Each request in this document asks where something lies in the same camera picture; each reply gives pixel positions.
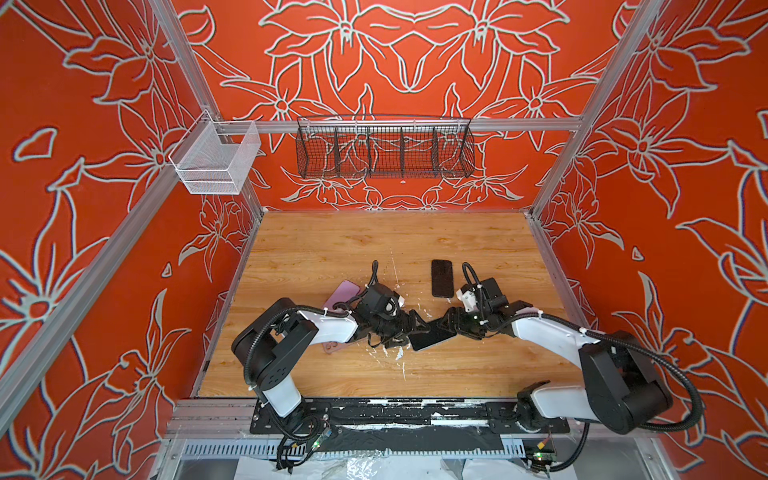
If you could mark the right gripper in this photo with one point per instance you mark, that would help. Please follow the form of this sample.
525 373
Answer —
459 326

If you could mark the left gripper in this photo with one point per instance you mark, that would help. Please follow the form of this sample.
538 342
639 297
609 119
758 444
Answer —
401 331

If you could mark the black phone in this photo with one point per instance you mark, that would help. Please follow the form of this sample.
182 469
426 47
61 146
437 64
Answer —
423 342

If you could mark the dark phone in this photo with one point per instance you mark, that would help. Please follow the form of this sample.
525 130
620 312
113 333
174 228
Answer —
442 278

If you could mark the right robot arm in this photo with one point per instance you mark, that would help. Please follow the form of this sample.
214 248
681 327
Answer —
624 386

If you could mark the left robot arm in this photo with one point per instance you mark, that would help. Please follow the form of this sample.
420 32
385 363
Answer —
272 345

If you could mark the purple phone case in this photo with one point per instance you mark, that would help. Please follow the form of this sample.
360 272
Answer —
344 292

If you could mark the pink phone case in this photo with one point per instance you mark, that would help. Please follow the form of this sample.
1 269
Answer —
332 346

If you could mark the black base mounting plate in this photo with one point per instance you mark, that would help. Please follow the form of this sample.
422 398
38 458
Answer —
497 415

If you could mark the clear plastic bin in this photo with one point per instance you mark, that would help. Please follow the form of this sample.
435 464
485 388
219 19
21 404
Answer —
215 157

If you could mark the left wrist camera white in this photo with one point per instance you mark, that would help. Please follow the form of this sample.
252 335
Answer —
395 304

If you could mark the white cable duct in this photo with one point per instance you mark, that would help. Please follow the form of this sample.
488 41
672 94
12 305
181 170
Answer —
266 449

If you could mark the black wire basket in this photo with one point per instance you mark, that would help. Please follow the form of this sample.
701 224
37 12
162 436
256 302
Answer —
366 146

